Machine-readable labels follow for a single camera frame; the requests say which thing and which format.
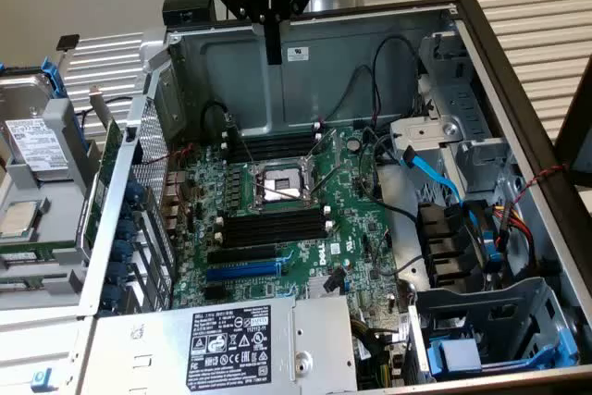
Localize metal rear port block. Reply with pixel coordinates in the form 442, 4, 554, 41
161, 170, 191, 232

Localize blue round card retainer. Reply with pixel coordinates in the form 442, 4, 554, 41
100, 283, 125, 309
106, 260, 130, 286
114, 217, 139, 242
110, 239, 134, 263
124, 180, 147, 205

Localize metal CPU socket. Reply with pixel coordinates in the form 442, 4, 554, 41
247, 154, 325, 215

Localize thin black wire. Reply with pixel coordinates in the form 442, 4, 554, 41
73, 95, 136, 130

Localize small black bracket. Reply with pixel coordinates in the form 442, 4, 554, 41
55, 33, 81, 52

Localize green graphics card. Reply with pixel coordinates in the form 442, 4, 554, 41
81, 83, 125, 253

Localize silver hard disk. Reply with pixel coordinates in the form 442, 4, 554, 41
0, 71, 70, 182

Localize metal disk bay blue rails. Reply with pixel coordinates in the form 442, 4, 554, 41
405, 276, 583, 385

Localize open metal PC case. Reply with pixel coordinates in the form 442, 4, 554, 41
68, 0, 592, 395

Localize metal socket cover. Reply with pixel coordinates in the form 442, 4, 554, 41
304, 128, 346, 166

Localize thin metal locking lever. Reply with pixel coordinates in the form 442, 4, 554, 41
308, 167, 345, 197
228, 117, 257, 167

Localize grey metal disk bay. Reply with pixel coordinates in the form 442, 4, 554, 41
388, 29, 526, 200

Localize dark brown panel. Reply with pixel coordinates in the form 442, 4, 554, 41
553, 55, 592, 188

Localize blue expansion slot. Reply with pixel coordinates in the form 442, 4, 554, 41
204, 260, 283, 283

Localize long black expansion slot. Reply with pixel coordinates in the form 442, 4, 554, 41
206, 244, 279, 265

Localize black fan shroud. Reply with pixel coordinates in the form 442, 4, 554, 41
414, 199, 491, 292

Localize black RAM slot white clips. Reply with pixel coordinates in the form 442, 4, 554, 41
215, 204, 333, 228
213, 220, 335, 243
219, 131, 323, 154
220, 121, 321, 142

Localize blue plastic latch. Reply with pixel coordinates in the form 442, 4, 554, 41
30, 367, 55, 392

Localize green Dell motherboard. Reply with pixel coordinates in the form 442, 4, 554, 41
168, 124, 413, 322

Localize blue disk bracket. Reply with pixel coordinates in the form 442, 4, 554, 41
39, 56, 90, 155

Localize silver chipset heatsink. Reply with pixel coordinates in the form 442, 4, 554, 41
302, 274, 351, 300

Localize black power supply label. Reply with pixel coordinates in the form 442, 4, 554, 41
184, 304, 274, 392

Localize blue plastic bay rail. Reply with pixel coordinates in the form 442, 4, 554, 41
480, 327, 580, 368

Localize grey parts rack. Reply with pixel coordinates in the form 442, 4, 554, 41
0, 98, 102, 311

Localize blue flat disk wire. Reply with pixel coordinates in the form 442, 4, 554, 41
400, 144, 504, 274

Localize red yellow power wires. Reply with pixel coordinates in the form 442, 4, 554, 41
490, 202, 543, 278

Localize silver power supply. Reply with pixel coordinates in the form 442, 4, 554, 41
76, 295, 361, 395

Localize blue plastic caddy block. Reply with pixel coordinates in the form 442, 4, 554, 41
425, 337, 486, 380

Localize red black twisted wire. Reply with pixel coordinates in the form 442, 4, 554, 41
502, 162, 574, 211
140, 143, 196, 167

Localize black wire plug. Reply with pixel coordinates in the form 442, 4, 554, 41
322, 266, 349, 295

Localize black box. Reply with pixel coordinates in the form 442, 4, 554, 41
161, 0, 218, 26

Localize short black looped wire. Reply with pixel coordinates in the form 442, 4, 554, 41
200, 100, 231, 138

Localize thin grey wire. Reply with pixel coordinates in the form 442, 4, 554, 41
323, 64, 381, 123

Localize silver CPU chip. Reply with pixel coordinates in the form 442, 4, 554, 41
0, 199, 42, 240

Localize thick black wire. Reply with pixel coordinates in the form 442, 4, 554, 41
356, 125, 420, 226

